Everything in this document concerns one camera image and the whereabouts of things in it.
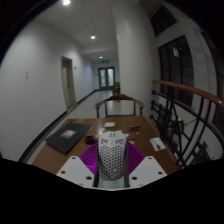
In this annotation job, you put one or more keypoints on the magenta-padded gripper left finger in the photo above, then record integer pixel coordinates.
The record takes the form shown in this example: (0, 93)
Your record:
(75, 170)

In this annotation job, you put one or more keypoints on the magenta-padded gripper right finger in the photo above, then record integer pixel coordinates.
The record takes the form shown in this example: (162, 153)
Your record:
(148, 170)

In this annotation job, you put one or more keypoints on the white perforated computer mouse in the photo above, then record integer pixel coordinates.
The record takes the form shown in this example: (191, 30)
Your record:
(112, 155)

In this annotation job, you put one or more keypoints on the white paper sheet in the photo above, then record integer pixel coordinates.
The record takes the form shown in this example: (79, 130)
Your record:
(157, 143)

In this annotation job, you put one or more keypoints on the small black charger block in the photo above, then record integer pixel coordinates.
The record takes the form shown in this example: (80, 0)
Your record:
(90, 139)

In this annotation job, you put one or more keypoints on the dark closed laptop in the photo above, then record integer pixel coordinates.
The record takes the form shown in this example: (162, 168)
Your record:
(68, 136)

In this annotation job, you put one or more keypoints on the dark bunch of keys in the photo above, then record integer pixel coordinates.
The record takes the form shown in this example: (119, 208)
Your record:
(135, 128)

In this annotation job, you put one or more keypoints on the small flat white box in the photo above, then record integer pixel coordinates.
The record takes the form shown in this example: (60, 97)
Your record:
(109, 124)

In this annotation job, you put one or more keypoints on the wooden armchair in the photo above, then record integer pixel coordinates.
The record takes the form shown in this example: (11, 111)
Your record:
(119, 97)

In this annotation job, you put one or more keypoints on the white side door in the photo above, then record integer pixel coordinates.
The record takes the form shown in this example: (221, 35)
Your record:
(68, 83)

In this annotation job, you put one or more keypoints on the black railing with wooden handrail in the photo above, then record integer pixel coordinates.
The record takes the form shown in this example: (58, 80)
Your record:
(186, 88)

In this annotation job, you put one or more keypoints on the glazed double door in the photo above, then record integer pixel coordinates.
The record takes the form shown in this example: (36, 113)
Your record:
(106, 78)

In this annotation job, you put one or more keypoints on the dark framed window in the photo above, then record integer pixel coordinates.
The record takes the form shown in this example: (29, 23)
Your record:
(176, 70)

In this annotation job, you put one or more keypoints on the green exit sign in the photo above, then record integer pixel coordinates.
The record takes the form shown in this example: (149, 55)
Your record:
(105, 61)

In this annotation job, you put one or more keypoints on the ceiling lights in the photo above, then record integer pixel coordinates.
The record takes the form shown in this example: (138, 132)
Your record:
(92, 37)

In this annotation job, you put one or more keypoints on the white wall switch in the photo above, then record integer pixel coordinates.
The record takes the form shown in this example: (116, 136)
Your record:
(26, 75)

